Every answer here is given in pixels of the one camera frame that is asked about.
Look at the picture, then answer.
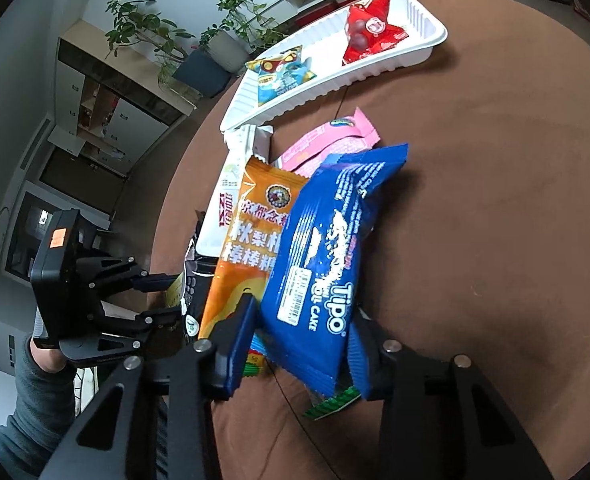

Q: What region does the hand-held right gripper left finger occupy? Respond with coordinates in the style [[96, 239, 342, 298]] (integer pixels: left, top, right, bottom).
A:
[[38, 292, 261, 480]]

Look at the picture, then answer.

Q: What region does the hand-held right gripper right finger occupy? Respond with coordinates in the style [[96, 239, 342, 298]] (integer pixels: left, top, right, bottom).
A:
[[345, 310, 558, 480]]

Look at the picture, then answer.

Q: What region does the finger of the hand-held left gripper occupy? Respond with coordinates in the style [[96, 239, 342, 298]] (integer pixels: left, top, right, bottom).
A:
[[95, 305, 188, 358], [78, 255, 183, 295]]

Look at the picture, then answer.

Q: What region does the golden snack packet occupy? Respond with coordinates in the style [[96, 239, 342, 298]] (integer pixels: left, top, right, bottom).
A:
[[165, 272, 186, 311]]

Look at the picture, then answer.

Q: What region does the black snack packet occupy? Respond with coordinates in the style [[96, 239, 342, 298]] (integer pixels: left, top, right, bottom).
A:
[[180, 210, 221, 342]]

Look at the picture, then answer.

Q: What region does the orange candy packet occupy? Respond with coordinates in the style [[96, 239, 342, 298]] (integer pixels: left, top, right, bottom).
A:
[[197, 156, 311, 378]]

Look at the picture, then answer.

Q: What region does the blue cake packet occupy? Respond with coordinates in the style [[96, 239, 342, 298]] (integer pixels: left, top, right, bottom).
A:
[[260, 144, 410, 397]]

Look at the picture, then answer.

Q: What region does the white plastic tray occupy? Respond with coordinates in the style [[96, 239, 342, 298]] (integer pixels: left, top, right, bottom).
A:
[[219, 0, 448, 133]]

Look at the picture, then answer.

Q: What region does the person's left forearm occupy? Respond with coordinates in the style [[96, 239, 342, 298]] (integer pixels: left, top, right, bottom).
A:
[[0, 335, 83, 480]]

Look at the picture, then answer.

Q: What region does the green edged snack packet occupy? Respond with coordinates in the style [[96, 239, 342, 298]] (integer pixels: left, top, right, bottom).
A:
[[302, 385, 363, 421]]

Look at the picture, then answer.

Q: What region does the white snack packet red print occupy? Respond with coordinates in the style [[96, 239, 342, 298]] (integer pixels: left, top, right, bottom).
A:
[[195, 125, 275, 261]]

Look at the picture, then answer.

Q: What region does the wooden white cabinet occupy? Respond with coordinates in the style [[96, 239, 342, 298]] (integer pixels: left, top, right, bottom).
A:
[[50, 20, 196, 178]]

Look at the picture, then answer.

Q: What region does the pink snack packet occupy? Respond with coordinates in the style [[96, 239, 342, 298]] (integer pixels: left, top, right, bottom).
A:
[[274, 106, 381, 173]]

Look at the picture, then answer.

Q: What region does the dark blue planter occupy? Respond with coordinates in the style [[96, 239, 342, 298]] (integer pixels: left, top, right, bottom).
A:
[[171, 49, 233, 99]]

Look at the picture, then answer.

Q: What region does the small blue yellow snack packet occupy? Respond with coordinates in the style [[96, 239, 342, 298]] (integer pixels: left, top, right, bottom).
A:
[[245, 45, 317, 107]]

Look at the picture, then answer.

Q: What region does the grey planter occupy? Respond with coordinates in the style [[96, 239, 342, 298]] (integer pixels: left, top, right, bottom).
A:
[[207, 30, 252, 74]]

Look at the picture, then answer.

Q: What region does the tall leafy potted plant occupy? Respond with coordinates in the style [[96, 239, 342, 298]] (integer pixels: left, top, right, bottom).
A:
[[105, 0, 196, 86]]

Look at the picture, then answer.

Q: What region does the trailing vine plant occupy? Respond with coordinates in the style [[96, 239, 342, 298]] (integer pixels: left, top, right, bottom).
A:
[[200, 0, 287, 61]]

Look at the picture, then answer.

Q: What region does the red chocolate ball snack packet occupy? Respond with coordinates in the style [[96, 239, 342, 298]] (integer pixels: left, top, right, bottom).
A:
[[341, 0, 410, 67]]

